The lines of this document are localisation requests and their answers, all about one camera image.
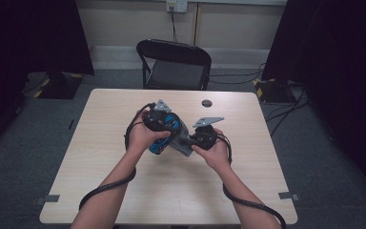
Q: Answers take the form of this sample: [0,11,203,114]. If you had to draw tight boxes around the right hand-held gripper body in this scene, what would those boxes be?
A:
[189,115,226,152]

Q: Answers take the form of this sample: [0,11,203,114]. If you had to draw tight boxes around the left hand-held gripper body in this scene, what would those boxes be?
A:
[142,98,173,134]

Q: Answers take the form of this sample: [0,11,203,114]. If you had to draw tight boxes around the grey cloth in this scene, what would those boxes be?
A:
[168,121,195,158]

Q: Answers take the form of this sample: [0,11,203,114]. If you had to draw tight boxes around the blue toy car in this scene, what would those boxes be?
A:
[148,113,183,156]

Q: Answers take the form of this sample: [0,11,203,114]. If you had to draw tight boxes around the person's right hand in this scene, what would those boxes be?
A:
[192,127,232,174]

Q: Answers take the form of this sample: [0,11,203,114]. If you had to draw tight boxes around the person's left hand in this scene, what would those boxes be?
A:
[127,109,173,157]

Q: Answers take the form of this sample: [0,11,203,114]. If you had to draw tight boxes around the black folding chair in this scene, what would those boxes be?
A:
[135,38,213,92]

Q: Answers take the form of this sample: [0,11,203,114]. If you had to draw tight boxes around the black stand base yellow tape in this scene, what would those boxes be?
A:
[33,71,86,100]
[252,77,297,105]

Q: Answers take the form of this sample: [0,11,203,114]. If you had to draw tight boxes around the grey tape strip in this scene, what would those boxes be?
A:
[34,194,61,205]
[277,191,301,202]

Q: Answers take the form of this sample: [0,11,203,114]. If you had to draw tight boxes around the dark curtain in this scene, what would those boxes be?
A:
[261,0,366,206]
[0,0,96,160]

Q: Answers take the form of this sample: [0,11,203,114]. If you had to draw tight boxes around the black floor cables by wall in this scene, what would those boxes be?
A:
[208,62,267,86]

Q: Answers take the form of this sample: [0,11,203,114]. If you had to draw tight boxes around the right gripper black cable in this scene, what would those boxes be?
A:
[216,133,288,229]

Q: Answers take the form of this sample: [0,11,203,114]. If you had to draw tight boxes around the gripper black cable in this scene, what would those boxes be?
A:
[216,133,288,229]
[77,101,157,212]

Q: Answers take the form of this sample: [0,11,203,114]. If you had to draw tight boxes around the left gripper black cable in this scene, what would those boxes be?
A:
[77,101,157,212]

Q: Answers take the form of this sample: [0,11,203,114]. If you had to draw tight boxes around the black floor cables bundle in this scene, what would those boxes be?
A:
[264,87,313,138]

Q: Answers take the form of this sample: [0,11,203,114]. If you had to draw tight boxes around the black wall socket cable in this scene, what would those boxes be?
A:
[170,7,178,43]

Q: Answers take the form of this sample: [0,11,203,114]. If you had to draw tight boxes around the white wall socket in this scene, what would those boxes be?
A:
[166,0,189,14]

